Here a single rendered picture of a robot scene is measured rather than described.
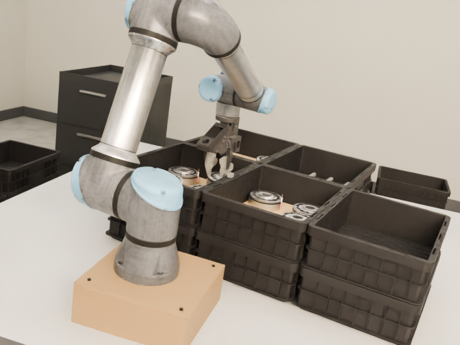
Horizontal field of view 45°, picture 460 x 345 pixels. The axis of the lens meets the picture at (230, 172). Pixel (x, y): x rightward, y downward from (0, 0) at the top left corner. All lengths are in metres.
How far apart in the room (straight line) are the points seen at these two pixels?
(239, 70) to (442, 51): 3.57
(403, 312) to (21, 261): 0.96
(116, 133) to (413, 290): 0.77
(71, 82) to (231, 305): 2.14
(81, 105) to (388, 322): 2.33
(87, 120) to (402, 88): 2.68
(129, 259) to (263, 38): 3.88
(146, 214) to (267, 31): 3.87
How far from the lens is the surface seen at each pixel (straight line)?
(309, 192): 1.77
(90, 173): 1.30
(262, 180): 1.82
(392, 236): 1.73
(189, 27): 1.26
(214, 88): 1.61
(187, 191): 1.50
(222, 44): 1.29
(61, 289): 1.44
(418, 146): 4.96
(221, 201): 1.45
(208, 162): 1.81
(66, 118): 3.37
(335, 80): 4.90
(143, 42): 1.30
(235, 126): 1.80
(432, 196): 3.30
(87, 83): 3.26
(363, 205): 1.73
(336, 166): 2.15
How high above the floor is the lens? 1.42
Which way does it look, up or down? 17 degrees down
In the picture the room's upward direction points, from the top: 9 degrees clockwise
